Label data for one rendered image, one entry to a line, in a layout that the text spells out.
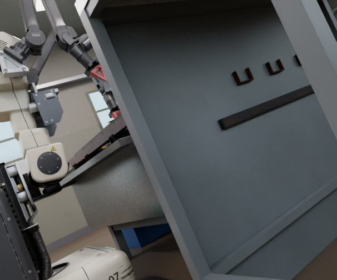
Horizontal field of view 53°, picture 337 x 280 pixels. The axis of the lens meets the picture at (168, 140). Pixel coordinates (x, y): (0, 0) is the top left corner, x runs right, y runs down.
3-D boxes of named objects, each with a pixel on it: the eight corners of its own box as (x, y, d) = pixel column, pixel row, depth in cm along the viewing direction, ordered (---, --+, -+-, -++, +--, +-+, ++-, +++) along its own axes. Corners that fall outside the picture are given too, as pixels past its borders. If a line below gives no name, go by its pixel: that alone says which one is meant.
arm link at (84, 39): (58, 45, 158) (60, 36, 151) (75, 31, 163) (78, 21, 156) (77, 63, 160) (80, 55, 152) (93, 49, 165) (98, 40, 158)
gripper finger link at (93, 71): (108, 79, 165) (94, 65, 163) (112, 73, 159) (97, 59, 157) (99, 88, 162) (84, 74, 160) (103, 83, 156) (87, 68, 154)
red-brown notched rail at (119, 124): (77, 165, 252) (73, 158, 252) (204, 69, 118) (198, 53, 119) (72, 168, 249) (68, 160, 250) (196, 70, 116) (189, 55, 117)
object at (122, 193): (94, 226, 250) (76, 183, 252) (192, 208, 143) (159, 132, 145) (89, 229, 248) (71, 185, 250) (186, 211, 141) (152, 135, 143)
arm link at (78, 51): (66, 54, 157) (68, 48, 152) (77, 45, 160) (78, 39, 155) (78, 64, 158) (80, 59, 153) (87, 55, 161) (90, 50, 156)
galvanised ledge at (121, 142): (76, 183, 252) (74, 179, 252) (159, 132, 145) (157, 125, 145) (50, 193, 241) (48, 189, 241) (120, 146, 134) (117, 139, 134)
